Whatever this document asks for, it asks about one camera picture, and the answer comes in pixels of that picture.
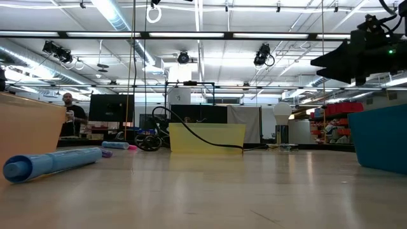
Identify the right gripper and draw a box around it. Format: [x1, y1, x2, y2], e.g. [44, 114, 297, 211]
[310, 13, 407, 87]

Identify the blue Sharpie highlighter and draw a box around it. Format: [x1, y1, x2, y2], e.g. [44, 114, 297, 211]
[101, 141, 130, 150]
[2, 147, 103, 184]

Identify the shelf with red bins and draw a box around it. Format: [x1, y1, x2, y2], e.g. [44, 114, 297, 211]
[308, 101, 364, 144]

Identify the chrome desk lamp with bulb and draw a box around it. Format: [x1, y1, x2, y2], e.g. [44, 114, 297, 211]
[266, 101, 300, 151]

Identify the teal plastic tray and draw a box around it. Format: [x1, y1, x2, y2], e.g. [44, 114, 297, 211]
[347, 103, 407, 175]

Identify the grey hanging cloth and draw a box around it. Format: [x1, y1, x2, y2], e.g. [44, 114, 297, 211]
[227, 106, 262, 144]

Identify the overhead LED light bar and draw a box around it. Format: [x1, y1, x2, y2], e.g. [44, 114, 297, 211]
[0, 30, 352, 41]

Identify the black partition screen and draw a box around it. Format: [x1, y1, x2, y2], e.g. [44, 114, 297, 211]
[170, 104, 228, 124]

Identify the yellow plastic tray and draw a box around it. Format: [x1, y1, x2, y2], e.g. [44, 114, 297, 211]
[168, 122, 247, 156]

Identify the small dark monitor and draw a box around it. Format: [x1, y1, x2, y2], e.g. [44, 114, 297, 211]
[139, 113, 169, 130]

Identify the large black monitor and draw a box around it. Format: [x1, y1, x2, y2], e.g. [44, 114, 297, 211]
[88, 94, 135, 123]

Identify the orange plastic tray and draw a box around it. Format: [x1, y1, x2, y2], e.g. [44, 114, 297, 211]
[0, 91, 67, 185]

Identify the black camera with cable loop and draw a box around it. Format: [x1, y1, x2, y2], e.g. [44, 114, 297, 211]
[253, 43, 276, 67]

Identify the black aluminium table frame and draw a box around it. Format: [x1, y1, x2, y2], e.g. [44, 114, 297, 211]
[59, 139, 355, 151]

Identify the round black overhead camera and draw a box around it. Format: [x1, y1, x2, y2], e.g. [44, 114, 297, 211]
[177, 50, 191, 65]

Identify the white hanging ring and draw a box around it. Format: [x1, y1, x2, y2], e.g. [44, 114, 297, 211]
[146, 4, 163, 24]

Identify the black lamp cable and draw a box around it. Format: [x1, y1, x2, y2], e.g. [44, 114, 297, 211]
[134, 105, 268, 153]

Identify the silver ventilation duct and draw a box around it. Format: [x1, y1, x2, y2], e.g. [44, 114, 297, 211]
[90, 0, 156, 66]

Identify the black camera with white cable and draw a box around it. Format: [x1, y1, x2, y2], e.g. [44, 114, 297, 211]
[42, 40, 85, 71]

